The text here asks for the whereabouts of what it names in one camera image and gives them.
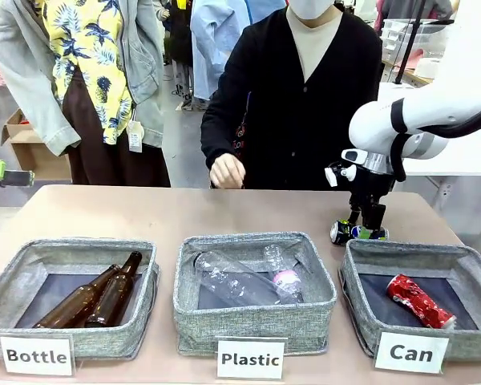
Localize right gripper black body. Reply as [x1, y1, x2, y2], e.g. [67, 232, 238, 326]
[346, 162, 398, 212]

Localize crushed blue green can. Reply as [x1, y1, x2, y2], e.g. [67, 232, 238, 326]
[329, 219, 390, 246]

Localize crushed red soda can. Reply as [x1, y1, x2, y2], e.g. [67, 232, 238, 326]
[386, 274, 458, 330]

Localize brown glass beer bottle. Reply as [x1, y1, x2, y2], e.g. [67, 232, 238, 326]
[83, 250, 143, 328]
[31, 263, 121, 329]

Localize large clear plastic bottle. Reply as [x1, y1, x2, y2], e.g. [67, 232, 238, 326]
[192, 251, 305, 308]

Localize person's right forearm black sleeve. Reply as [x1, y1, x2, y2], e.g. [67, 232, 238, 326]
[200, 107, 248, 161]

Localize grey fabric can basket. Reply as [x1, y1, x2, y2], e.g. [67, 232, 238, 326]
[338, 239, 481, 362]

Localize white Can label sign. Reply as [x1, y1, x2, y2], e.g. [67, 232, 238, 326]
[373, 330, 451, 375]

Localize grey fabric plastic basket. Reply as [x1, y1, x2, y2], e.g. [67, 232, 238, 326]
[172, 231, 338, 356]

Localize grey fabric bottle basket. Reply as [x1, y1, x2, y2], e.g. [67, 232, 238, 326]
[0, 238, 160, 361]

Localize person's right hand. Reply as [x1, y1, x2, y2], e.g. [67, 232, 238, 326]
[209, 152, 247, 189]

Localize brown cardboard box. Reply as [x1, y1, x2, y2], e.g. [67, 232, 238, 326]
[0, 107, 73, 181]

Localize dark brown skirt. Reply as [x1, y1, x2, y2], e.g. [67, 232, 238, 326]
[62, 67, 172, 188]

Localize grey denim jacket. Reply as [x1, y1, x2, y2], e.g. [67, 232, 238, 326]
[0, 0, 165, 157]

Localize small plastic bottle pink label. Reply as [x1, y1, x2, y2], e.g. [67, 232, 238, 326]
[262, 243, 305, 304]

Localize person in black cardigan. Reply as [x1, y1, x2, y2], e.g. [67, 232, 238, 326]
[200, 0, 386, 192]

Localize wooden workbench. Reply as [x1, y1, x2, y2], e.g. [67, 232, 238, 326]
[382, 59, 432, 87]

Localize white garment price tag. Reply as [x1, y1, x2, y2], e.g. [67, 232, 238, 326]
[126, 119, 144, 154]

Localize yellow floral shirt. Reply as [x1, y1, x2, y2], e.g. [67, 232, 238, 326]
[42, 0, 134, 146]

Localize black stand pole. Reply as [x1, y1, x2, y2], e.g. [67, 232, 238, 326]
[394, 0, 428, 85]

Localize clear plastic storage drawers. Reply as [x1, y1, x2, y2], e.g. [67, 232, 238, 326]
[380, 18, 452, 61]

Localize white Plastic label sign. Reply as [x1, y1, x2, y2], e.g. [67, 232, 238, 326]
[215, 335, 288, 381]

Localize white Bottle label sign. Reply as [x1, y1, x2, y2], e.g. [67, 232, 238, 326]
[0, 332, 76, 378]

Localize white face mask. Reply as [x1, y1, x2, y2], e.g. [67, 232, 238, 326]
[288, 0, 338, 20]

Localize hanging light blue shirt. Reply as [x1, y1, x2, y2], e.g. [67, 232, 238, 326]
[190, 0, 288, 101]

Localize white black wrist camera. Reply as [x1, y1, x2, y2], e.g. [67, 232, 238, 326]
[324, 148, 368, 189]

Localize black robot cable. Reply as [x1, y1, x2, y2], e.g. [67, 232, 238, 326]
[390, 98, 481, 184]

